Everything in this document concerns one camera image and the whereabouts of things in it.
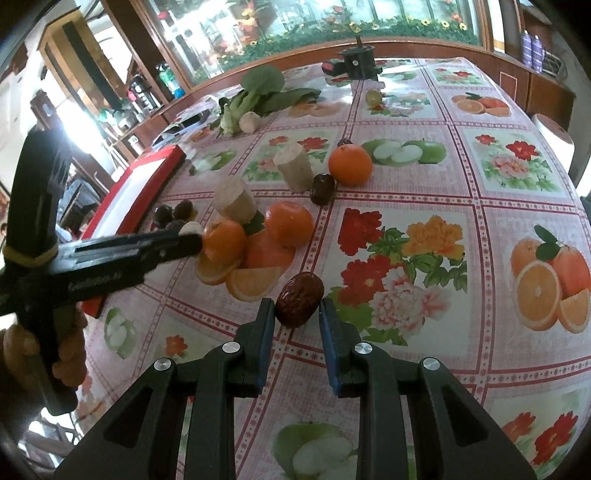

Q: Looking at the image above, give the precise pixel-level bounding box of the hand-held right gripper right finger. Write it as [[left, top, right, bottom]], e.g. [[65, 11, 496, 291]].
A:
[[318, 298, 539, 480]]

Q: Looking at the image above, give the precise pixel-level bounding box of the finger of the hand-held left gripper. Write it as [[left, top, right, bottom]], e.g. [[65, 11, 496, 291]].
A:
[[74, 232, 204, 267]]

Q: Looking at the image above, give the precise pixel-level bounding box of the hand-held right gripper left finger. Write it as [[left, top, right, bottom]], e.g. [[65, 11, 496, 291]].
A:
[[54, 298, 276, 480]]

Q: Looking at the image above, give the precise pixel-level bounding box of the orange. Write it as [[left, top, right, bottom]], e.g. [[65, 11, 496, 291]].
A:
[[202, 219, 247, 265], [328, 144, 373, 186], [264, 201, 315, 248]]

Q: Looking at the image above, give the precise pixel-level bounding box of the red tray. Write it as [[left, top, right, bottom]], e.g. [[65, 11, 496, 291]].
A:
[[79, 144, 186, 320]]

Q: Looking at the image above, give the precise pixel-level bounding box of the person's left hand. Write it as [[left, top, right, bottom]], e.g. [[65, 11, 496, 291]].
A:
[[2, 308, 89, 389]]

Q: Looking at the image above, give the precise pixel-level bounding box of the black smartphone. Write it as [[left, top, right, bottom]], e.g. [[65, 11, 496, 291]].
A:
[[159, 110, 219, 139]]

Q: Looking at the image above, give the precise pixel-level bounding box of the black thermos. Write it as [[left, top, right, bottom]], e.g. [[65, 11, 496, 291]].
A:
[[127, 76, 156, 112]]

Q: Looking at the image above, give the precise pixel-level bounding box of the wooden cabinet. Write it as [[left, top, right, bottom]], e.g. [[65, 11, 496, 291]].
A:
[[37, 0, 199, 158]]

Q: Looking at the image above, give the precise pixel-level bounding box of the green bottle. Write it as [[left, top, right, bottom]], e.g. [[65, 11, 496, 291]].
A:
[[157, 62, 184, 100]]

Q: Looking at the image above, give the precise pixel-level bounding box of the bok choy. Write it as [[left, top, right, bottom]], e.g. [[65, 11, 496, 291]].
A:
[[217, 65, 322, 137]]

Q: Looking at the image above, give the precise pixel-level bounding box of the floral fruit printed tablecloth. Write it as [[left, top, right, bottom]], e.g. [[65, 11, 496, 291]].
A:
[[76, 56, 591, 480]]

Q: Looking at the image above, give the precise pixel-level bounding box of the black round gadget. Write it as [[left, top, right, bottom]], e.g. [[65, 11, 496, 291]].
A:
[[337, 36, 387, 85]]

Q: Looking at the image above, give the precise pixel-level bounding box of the glass partition with flowers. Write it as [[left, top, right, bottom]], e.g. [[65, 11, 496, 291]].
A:
[[139, 0, 491, 85]]

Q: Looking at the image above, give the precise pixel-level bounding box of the white roll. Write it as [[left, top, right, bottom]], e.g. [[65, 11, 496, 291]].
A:
[[531, 113, 579, 182]]

